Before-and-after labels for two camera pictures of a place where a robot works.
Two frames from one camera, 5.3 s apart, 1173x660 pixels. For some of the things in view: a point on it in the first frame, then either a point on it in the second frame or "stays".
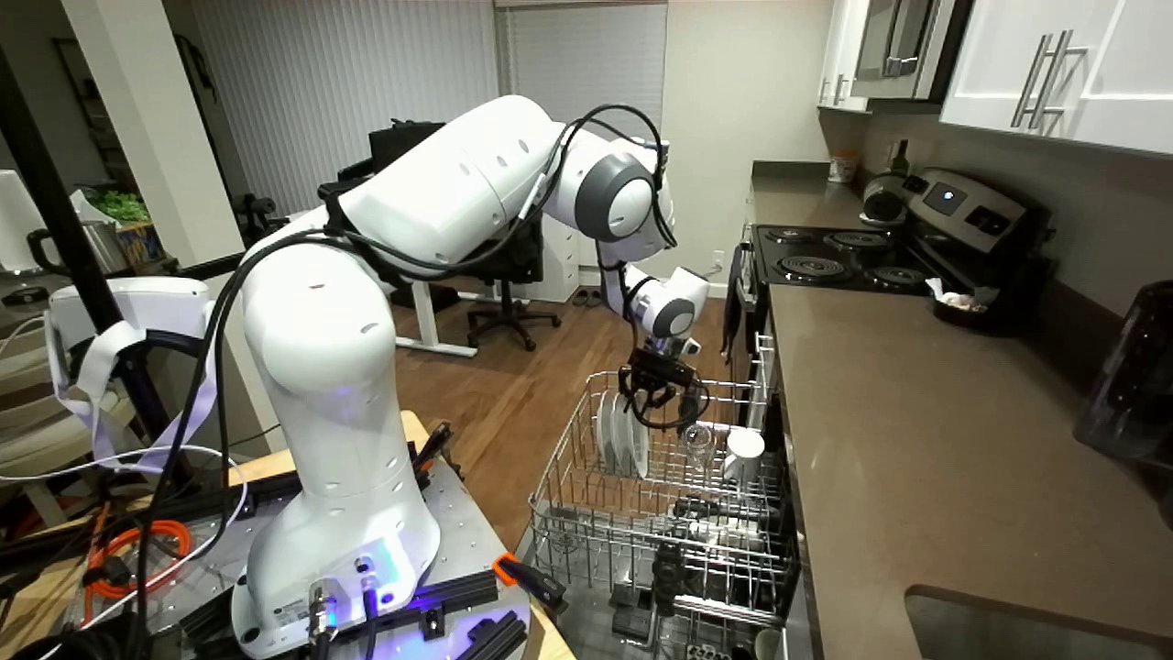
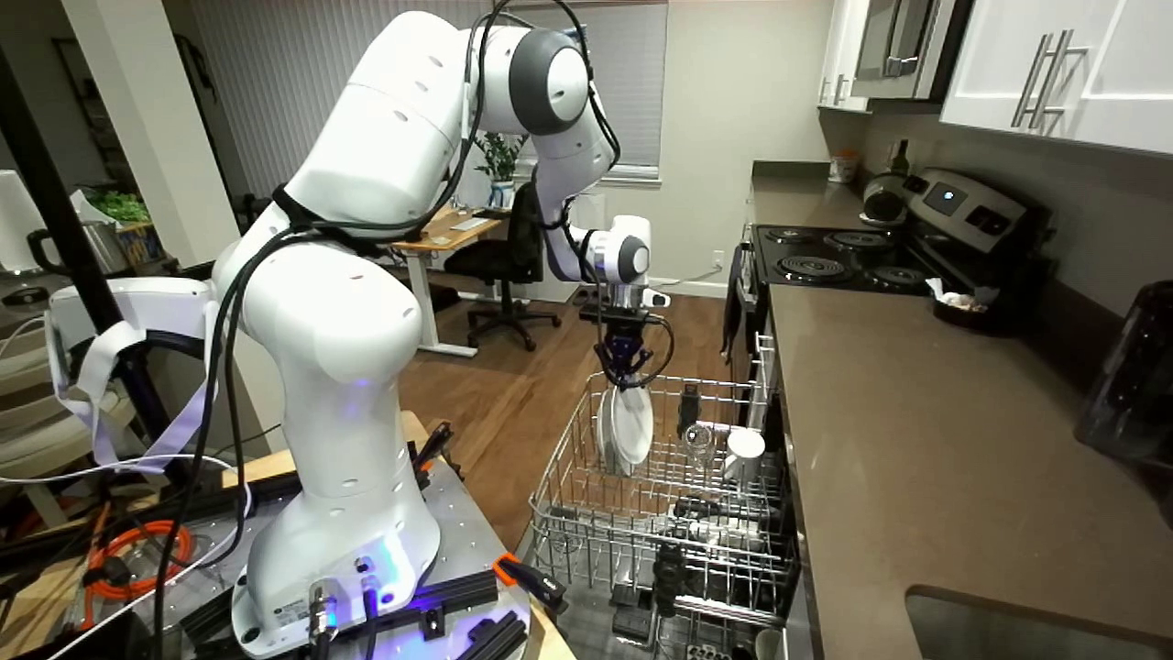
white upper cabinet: [1081, 70] stays
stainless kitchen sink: [954, 626] stays
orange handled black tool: [532, 582] stays
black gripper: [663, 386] → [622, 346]
